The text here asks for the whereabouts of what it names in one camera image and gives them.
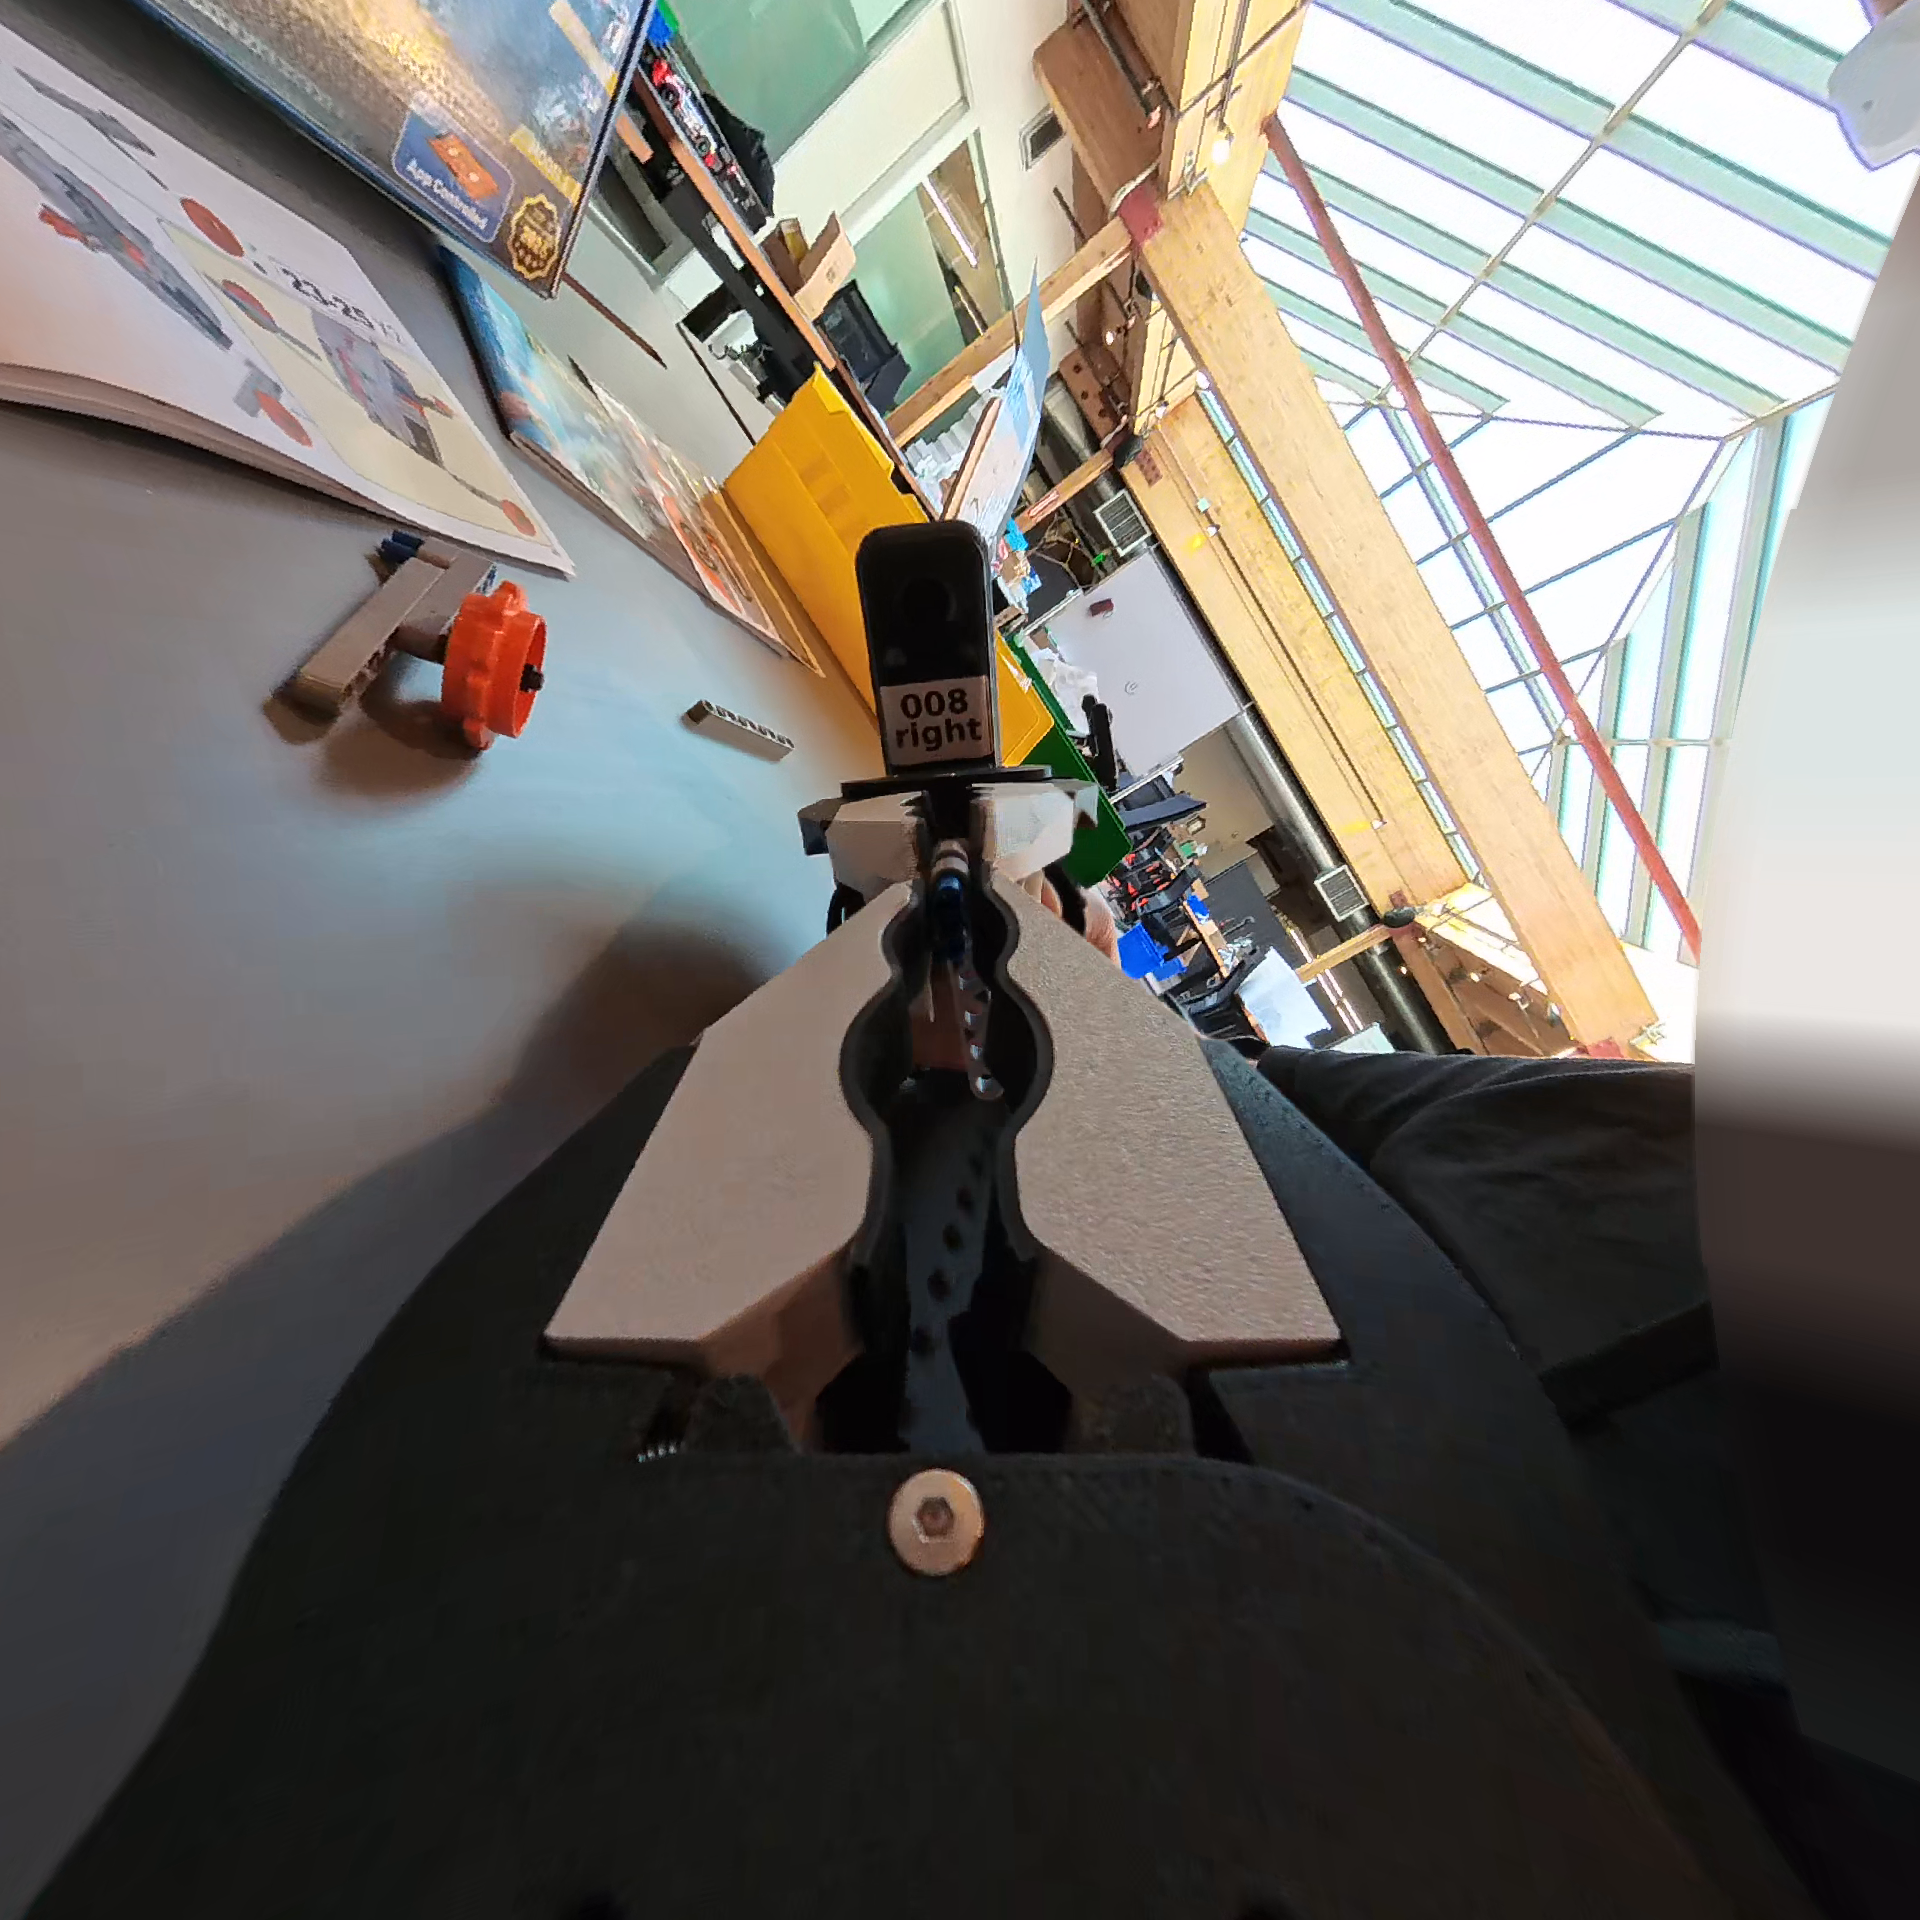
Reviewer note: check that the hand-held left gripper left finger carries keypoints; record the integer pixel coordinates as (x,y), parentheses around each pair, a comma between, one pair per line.
(706,1198)

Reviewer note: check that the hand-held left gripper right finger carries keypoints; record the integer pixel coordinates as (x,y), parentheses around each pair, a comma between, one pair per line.
(1169,1198)

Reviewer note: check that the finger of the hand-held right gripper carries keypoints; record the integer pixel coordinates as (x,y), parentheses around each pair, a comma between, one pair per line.
(1035,833)
(871,839)

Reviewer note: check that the grey beam with blue pins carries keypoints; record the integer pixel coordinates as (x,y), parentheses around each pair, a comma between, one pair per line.
(967,1019)

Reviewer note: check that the wooden background desk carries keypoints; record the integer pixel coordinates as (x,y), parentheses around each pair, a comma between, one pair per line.
(718,227)

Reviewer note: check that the person's right hand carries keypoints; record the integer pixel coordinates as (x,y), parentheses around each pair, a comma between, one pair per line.
(1092,923)

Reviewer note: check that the green plastic bin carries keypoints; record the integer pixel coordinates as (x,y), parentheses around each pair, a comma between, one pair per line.
(1107,839)

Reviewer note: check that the black office chair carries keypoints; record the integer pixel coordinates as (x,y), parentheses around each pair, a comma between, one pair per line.
(1100,743)

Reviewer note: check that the yellow plastic bin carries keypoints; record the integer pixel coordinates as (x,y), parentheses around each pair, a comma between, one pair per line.
(812,510)

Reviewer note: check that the blue storage bin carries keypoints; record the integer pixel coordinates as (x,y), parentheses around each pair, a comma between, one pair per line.
(1145,952)

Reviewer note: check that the long grey holed beam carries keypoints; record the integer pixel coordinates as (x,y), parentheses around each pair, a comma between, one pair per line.
(742,729)

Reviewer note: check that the whiteboard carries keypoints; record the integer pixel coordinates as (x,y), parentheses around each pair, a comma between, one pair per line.
(1155,661)

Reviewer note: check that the leaning printed board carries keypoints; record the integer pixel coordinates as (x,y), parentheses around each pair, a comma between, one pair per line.
(1003,419)

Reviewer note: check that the black perforated mat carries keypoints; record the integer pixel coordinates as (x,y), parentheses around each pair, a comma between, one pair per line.
(937,1246)

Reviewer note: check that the orange wheel beam assembly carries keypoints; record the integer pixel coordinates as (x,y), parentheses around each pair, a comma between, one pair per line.
(489,667)

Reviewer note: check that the blue manual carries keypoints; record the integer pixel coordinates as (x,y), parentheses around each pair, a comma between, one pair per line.
(523,376)

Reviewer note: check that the blue robot kit box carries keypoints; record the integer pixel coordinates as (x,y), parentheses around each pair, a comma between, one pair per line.
(453,119)

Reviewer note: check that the open white instruction booklet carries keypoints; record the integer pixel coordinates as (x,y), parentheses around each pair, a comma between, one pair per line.
(225,329)

